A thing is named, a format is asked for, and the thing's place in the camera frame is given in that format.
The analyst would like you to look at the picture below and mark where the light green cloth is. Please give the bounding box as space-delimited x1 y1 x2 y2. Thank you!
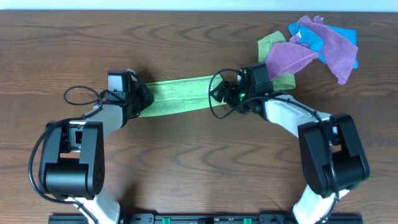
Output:
140 75 223 118

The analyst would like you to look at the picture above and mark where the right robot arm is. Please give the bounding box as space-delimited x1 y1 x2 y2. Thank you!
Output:
207 81 370 223

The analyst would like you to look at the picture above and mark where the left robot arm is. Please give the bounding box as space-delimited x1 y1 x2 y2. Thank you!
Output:
28 81 154 223

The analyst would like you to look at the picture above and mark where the olive green cloth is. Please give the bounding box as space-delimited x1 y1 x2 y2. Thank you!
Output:
257 31 296 90

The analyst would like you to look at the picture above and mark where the purple cloth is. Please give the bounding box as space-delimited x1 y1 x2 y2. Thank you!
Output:
265 16 358 85

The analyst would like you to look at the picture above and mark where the blue cloth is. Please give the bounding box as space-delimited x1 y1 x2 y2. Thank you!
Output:
288 21 357 63

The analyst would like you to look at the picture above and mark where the right black camera cable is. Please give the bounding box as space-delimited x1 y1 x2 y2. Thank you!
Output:
207 68 341 224

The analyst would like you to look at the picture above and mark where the black camera cable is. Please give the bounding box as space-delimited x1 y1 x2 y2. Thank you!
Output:
27 85 106 224
207 68 341 224

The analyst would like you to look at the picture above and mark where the left black camera cable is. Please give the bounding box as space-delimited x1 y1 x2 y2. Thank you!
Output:
27 85 106 224

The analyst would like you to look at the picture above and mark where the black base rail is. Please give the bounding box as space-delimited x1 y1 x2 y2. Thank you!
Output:
48 213 363 224

